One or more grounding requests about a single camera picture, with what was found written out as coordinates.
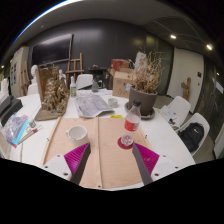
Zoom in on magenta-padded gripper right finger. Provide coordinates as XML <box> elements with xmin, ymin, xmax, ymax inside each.
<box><xmin>131</xmin><ymin>142</ymin><xmax>184</xmax><ymax>186</ymax></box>

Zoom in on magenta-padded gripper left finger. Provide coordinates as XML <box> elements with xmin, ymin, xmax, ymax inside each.
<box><xmin>42</xmin><ymin>142</ymin><xmax>92</xmax><ymax>186</ymax></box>

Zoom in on clear red-labelled drink bottle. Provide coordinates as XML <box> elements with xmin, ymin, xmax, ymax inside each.
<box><xmin>120</xmin><ymin>98</ymin><xmax>142</xmax><ymax>148</ymax></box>

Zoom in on white ceramic mug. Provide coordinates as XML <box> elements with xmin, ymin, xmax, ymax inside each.
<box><xmin>65</xmin><ymin>124</ymin><xmax>89</xmax><ymax>145</ymax></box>

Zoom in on flat round red coaster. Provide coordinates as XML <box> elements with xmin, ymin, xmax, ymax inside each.
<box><xmin>117</xmin><ymin>135</ymin><xmax>135</xmax><ymax>150</ymax></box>

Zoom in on black backpack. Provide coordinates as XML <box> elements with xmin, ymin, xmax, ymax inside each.
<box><xmin>178</xmin><ymin>122</ymin><xmax>205</xmax><ymax>154</ymax></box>

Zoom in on white papers on chair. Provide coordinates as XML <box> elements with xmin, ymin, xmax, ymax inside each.
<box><xmin>159</xmin><ymin>104</ymin><xmax>181</xmax><ymax>126</ymax></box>

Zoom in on thin wooden paintbrush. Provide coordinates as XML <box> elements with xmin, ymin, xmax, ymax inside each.
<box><xmin>16</xmin><ymin>124</ymin><xmax>44</xmax><ymax>145</ymax></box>

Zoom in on grey printed newspaper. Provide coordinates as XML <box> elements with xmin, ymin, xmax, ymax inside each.
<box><xmin>73</xmin><ymin>91</ymin><xmax>115</xmax><ymax>119</ymax></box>

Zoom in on dried plant in grey pot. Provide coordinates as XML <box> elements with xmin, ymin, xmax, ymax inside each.
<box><xmin>127</xmin><ymin>50</ymin><xmax>164</xmax><ymax>117</ymax></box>

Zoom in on white plastic chair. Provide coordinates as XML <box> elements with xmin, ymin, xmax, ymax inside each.
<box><xmin>75</xmin><ymin>73</ymin><xmax>94</xmax><ymax>91</ymax></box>
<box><xmin>159</xmin><ymin>95</ymin><xmax>192</xmax><ymax>129</ymax></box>
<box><xmin>176</xmin><ymin>112</ymin><xmax>211</xmax><ymax>157</ymax></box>
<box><xmin>26</xmin><ymin>82</ymin><xmax>39</xmax><ymax>97</ymax></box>

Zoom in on golden brown carved sculpture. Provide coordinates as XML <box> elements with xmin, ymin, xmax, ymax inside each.
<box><xmin>34</xmin><ymin>65</ymin><xmax>71</xmax><ymax>122</ymax></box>

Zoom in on small white cup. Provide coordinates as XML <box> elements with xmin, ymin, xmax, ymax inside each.
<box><xmin>107</xmin><ymin>97</ymin><xmax>119</xmax><ymax>108</ymax></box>

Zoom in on green-labelled white spray bottle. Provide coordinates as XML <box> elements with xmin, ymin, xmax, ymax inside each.
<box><xmin>69</xmin><ymin>75</ymin><xmax>78</xmax><ymax>98</ymax></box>

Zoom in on brown cardboard box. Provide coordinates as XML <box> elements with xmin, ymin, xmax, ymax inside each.
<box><xmin>112</xmin><ymin>68</ymin><xmax>138</xmax><ymax>99</ymax></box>

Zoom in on black flat box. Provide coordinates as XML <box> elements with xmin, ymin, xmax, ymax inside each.
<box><xmin>0</xmin><ymin>94</ymin><xmax>24</xmax><ymax>127</ymax></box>

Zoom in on small white plaster statue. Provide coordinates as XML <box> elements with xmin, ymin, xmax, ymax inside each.
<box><xmin>58</xmin><ymin>68</ymin><xmax>67</xmax><ymax>81</ymax></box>

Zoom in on wooden easel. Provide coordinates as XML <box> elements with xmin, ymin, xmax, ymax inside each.
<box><xmin>20</xmin><ymin>60</ymin><xmax>32</xmax><ymax>97</ymax></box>
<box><xmin>65</xmin><ymin>52</ymin><xmax>85</xmax><ymax>88</ymax></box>

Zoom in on black round side table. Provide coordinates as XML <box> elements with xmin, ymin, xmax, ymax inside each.
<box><xmin>87</xmin><ymin>64</ymin><xmax>108</xmax><ymax>88</ymax></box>

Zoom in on white plaster bust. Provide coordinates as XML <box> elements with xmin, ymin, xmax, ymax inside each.
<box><xmin>29</xmin><ymin>64</ymin><xmax>39</xmax><ymax>84</ymax></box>

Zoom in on red box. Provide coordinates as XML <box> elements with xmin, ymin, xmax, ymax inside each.
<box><xmin>110</xmin><ymin>58</ymin><xmax>130</xmax><ymax>73</ymax></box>

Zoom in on white cabinet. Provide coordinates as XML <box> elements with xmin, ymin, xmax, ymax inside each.
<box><xmin>9</xmin><ymin>45</ymin><xmax>30</xmax><ymax>98</ymax></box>

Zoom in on long ceiling light panel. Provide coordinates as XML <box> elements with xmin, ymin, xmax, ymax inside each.
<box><xmin>11</xmin><ymin>0</ymin><xmax>84</xmax><ymax>46</ymax></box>

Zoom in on wooden wall figure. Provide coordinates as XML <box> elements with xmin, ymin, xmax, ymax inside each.
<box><xmin>180</xmin><ymin>76</ymin><xmax>193</xmax><ymax>102</ymax></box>

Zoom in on black wall screen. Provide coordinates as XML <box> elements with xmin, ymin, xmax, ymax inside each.
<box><xmin>31</xmin><ymin>33</ymin><xmax>74</xmax><ymax>67</ymax></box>

